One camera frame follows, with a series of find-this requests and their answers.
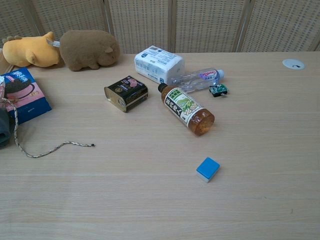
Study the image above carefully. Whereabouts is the black tin can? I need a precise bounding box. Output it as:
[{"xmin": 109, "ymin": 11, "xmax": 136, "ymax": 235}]
[{"xmin": 103, "ymin": 75, "xmax": 150, "ymax": 113}]

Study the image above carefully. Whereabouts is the brown tea bottle green label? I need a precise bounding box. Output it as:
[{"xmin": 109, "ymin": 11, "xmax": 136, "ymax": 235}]
[{"xmin": 157, "ymin": 83, "xmax": 215, "ymax": 137}]

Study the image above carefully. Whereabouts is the white tissue pack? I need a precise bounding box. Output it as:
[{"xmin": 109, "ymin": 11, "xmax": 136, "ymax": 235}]
[{"xmin": 133, "ymin": 45, "xmax": 186, "ymax": 85}]

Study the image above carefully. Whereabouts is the clear plastic water bottle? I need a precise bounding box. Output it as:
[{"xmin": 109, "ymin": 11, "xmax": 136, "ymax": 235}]
[{"xmin": 170, "ymin": 67, "xmax": 225, "ymax": 93}]

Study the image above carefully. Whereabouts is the blue white mahjong tile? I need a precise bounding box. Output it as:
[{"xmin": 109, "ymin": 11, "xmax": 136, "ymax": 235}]
[{"xmin": 195, "ymin": 156, "xmax": 221, "ymax": 184}]

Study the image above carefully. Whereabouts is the beige perforated folding screen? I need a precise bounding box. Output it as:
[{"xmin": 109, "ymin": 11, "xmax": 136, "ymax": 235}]
[{"xmin": 0, "ymin": 0, "xmax": 320, "ymax": 73}]

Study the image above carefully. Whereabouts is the brown capybara plush toy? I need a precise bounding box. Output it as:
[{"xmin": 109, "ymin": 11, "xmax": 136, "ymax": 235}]
[{"xmin": 59, "ymin": 29, "xmax": 121, "ymax": 73}]

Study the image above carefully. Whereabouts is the blue pink cookie box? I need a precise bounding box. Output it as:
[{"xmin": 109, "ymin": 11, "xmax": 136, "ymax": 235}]
[{"xmin": 0, "ymin": 67, "xmax": 53, "ymax": 125}]

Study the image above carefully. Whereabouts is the round grey table grommet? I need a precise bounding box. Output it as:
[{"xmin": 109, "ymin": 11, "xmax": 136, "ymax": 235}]
[{"xmin": 282, "ymin": 58, "xmax": 306, "ymax": 71}]

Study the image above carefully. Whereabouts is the yellow plush toy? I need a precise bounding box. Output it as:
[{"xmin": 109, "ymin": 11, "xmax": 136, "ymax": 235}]
[{"xmin": 2, "ymin": 31, "xmax": 62, "ymax": 68}]

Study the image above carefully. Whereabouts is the dark grey cloth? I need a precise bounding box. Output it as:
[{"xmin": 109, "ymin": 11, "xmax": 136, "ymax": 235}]
[{"xmin": 0, "ymin": 107, "xmax": 13, "ymax": 150}]

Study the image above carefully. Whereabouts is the braided beige rope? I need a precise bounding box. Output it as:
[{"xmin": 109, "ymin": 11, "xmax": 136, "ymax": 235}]
[{"xmin": 0, "ymin": 97, "xmax": 96, "ymax": 159}]

